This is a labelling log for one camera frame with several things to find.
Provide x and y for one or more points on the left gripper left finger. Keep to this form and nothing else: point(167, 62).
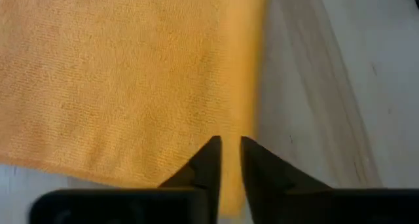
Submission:
point(209, 171)

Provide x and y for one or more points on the orange microfiber towel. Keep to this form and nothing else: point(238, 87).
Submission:
point(114, 86)

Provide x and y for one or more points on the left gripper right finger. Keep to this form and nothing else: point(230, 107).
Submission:
point(268, 191)

